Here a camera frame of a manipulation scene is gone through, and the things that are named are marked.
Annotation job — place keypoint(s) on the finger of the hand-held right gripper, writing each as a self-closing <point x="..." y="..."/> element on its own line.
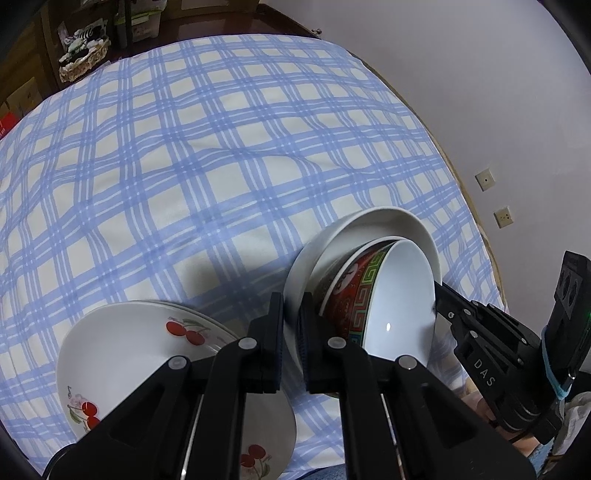
<point x="485" y="350"/>

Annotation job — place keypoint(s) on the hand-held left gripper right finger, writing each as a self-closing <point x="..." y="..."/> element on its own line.
<point x="307" y="350"/>

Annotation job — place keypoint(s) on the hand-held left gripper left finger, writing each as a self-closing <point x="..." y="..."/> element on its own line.
<point x="272" y="350"/>

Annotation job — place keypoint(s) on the red patterned bowl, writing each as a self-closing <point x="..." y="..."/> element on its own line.
<point x="397" y="295"/>

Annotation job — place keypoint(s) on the white bowl with red emblem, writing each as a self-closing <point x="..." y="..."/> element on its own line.
<point x="390" y="239"/>

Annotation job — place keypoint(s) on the white bowl with orange print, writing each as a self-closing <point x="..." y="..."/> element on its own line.
<point x="369" y="226"/>

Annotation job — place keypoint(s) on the white cherry print plate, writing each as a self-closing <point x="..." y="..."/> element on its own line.
<point x="129" y="350"/>

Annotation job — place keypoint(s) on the blue elastic band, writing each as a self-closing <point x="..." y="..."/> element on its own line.
<point x="561" y="390"/>

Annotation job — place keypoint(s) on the blue plaid blanket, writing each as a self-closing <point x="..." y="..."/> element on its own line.
<point x="184" y="184"/>

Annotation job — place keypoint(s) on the wicker basket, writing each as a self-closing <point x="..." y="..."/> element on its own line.
<point x="81" y="67"/>

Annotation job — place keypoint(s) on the red paper bag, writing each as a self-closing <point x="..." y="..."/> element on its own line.
<point x="7" y="124"/>

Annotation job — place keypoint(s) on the clear plastic storage box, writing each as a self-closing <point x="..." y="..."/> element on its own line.
<point x="147" y="23"/>

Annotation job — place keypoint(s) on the cardboard box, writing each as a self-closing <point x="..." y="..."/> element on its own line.
<point x="23" y="99"/>

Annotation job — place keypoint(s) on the white power wall socket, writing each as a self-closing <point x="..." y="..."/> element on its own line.
<point x="503" y="216"/>

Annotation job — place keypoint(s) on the white coaxial wall socket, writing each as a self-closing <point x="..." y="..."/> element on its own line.
<point x="485" y="180"/>

